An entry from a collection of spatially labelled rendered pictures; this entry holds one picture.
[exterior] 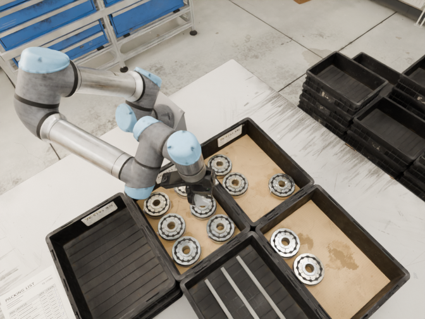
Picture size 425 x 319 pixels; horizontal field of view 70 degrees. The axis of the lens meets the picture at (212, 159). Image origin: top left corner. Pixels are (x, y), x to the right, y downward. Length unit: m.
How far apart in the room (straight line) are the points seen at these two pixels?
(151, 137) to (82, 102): 2.22
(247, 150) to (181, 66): 1.82
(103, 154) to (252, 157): 0.67
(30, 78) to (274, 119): 1.11
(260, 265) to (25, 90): 0.91
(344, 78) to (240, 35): 1.43
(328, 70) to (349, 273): 1.45
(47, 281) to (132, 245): 0.39
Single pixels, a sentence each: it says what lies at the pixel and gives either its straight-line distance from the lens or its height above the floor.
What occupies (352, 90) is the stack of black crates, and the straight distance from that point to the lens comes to 2.18.
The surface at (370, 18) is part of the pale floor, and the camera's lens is 3.82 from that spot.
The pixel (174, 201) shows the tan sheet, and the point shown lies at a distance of 1.22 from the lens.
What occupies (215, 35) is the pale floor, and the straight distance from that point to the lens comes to 3.35.
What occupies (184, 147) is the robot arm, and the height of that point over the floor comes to 1.35.
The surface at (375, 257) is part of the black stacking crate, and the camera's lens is 1.19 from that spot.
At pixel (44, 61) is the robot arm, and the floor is 1.41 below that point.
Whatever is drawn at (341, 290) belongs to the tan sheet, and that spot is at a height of 0.83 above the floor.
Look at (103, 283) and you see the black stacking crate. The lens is 1.19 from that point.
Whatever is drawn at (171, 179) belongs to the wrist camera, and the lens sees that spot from 0.90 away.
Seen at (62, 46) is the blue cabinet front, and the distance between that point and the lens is 2.79.
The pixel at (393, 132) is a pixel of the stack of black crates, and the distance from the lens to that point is 2.20.
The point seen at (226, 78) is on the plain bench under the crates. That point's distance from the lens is 1.81.
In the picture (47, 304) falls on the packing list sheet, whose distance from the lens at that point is 1.40.
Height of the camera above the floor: 1.92
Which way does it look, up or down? 57 degrees down
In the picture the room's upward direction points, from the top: 5 degrees counter-clockwise
